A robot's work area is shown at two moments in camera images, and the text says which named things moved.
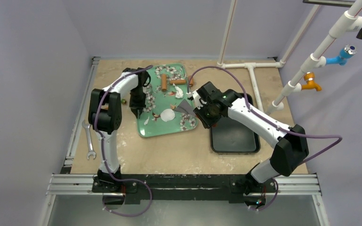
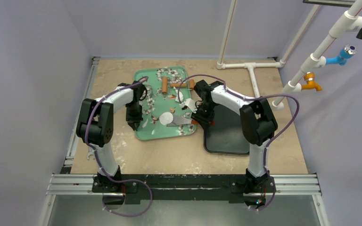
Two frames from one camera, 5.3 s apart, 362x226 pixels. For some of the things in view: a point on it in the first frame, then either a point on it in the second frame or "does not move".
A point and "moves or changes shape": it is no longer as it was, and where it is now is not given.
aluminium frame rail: [70, 184] does not move
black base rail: [139, 188] does not move
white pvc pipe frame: [349, 21] does not move
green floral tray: [168, 88] does not move
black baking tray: [229, 136] moves or changes shape
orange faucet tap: [309, 77] does not move
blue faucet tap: [346, 52] does not move
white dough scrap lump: [179, 93] moves or changes shape
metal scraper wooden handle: [184, 107] -> [178, 120]
